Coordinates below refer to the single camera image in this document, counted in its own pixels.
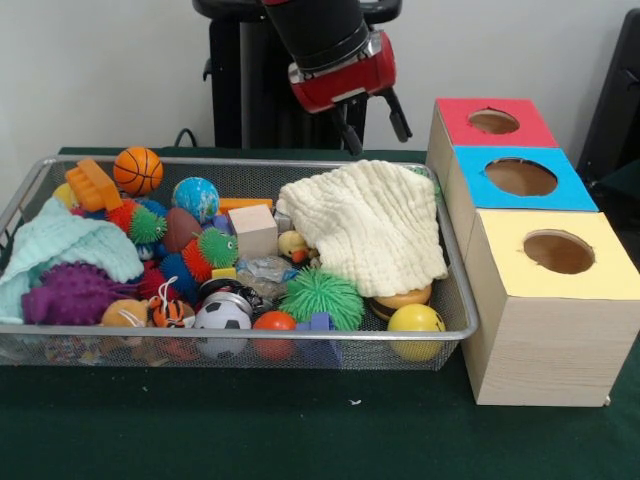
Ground purple bumpy soft toy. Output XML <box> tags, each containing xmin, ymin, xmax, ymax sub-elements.
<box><xmin>20</xmin><ymin>262</ymin><xmax>144</xmax><ymax>326</ymax></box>

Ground cream knitted cloth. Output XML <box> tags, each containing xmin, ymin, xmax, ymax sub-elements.
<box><xmin>276</xmin><ymin>159</ymin><xmax>450</xmax><ymax>297</ymax></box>

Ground yellow smiley ball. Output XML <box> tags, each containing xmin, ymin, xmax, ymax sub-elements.
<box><xmin>387</xmin><ymin>303</ymin><xmax>447</xmax><ymax>362</ymax></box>

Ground dark green table cloth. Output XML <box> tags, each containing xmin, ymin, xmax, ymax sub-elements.
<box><xmin>0</xmin><ymin>146</ymin><xmax>640</xmax><ymax>480</ymax></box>
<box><xmin>589</xmin><ymin>158</ymin><xmax>640</xmax><ymax>241</ymax></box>

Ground plain wooden cube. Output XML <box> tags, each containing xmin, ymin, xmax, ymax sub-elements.
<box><xmin>228</xmin><ymin>203</ymin><xmax>280</xmax><ymax>260</ymax></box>

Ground blue globe ball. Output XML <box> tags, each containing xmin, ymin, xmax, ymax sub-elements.
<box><xmin>172</xmin><ymin>177</ymin><xmax>221</xmax><ymax>224</ymax></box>

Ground green stringy puffer ball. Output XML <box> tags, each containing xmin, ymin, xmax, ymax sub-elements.
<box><xmin>278</xmin><ymin>267</ymin><xmax>365</xmax><ymax>331</ymax></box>

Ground black stand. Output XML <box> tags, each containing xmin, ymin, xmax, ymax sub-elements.
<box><xmin>577</xmin><ymin>7</ymin><xmax>640</xmax><ymax>174</ymax></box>

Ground toy soccer ball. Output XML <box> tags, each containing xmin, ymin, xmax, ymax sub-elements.
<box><xmin>193</xmin><ymin>299</ymin><xmax>253</xmax><ymax>359</ymax></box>

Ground silver mesh bin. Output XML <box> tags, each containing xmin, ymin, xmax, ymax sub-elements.
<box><xmin>0</xmin><ymin>154</ymin><xmax>480</xmax><ymax>372</ymax></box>

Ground plain orange ball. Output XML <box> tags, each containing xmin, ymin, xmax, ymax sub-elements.
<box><xmin>252</xmin><ymin>311</ymin><xmax>297</xmax><ymax>362</ymax></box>

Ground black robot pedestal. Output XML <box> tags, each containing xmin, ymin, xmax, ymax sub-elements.
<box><xmin>192</xmin><ymin>0</ymin><xmax>404</xmax><ymax>150</ymax></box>

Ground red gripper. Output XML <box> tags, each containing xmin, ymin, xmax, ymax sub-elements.
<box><xmin>289</xmin><ymin>30</ymin><xmax>414</xmax><ymax>156</ymax></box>

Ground orange toy basketball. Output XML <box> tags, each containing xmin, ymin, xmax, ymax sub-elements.
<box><xmin>113</xmin><ymin>146</ymin><xmax>165</xmax><ymax>197</ymax></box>

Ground mint knitted cloth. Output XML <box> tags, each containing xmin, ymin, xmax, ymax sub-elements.
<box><xmin>0</xmin><ymin>197</ymin><xmax>146</xmax><ymax>325</ymax></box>

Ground small green spiky ball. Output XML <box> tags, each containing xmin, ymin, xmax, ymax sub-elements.
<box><xmin>197</xmin><ymin>227</ymin><xmax>240</xmax><ymax>269</ymax></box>

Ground large orange toy brick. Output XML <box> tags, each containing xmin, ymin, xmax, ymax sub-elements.
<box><xmin>64</xmin><ymin>158</ymin><xmax>124</xmax><ymax>212</ymax></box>

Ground wooden box with three holes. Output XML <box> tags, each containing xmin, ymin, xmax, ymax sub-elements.
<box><xmin>426</xmin><ymin>97</ymin><xmax>640</xmax><ymax>407</ymax></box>

